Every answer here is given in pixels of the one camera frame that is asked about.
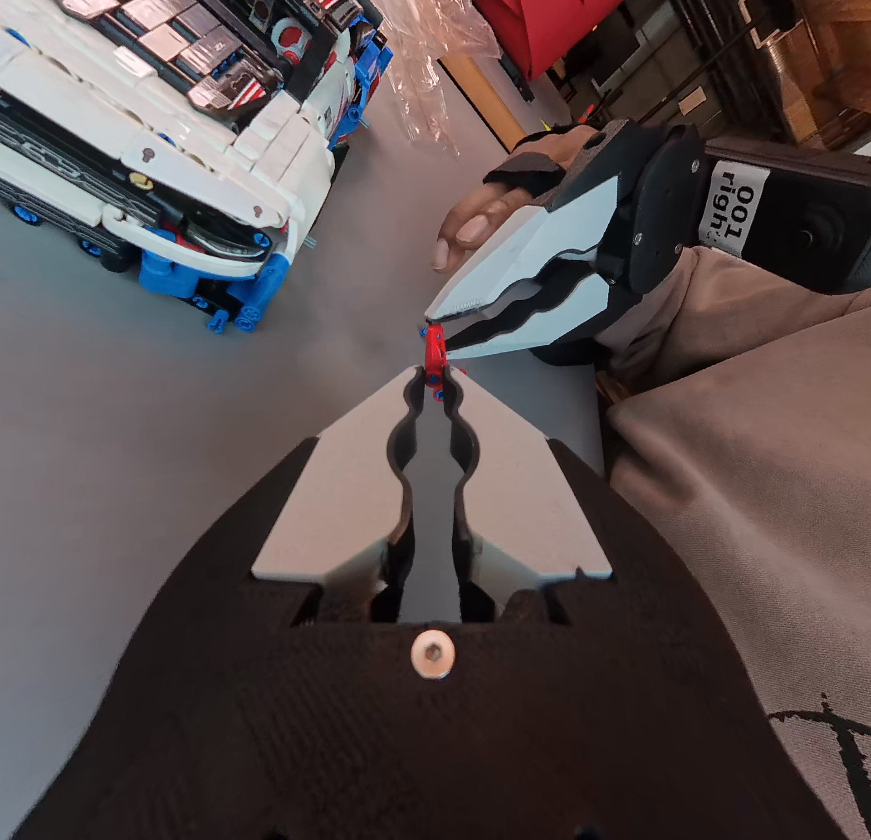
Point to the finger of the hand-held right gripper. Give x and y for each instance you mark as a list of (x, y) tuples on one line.
[(524, 262), (544, 326)]

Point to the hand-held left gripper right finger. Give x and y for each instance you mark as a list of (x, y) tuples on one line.
[(537, 506)]

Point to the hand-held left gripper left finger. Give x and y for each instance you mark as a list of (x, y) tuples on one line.
[(326, 506)]

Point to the red brick bracket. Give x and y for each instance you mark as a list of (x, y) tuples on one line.
[(434, 347)]

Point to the person's right forearm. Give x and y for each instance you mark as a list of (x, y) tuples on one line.
[(714, 302)]

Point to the grey desk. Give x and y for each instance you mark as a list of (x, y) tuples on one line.
[(170, 445)]

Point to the person's right hand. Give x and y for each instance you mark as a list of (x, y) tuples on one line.
[(476, 224)]

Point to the orange traffic cone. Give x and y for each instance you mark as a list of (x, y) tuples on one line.
[(588, 113)]

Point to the black light stand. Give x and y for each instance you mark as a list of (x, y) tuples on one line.
[(772, 0)]

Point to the pile of clear plastic bags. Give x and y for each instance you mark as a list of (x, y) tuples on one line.
[(435, 23)]

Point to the toy brick race car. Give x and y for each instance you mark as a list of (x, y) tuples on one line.
[(136, 139)]

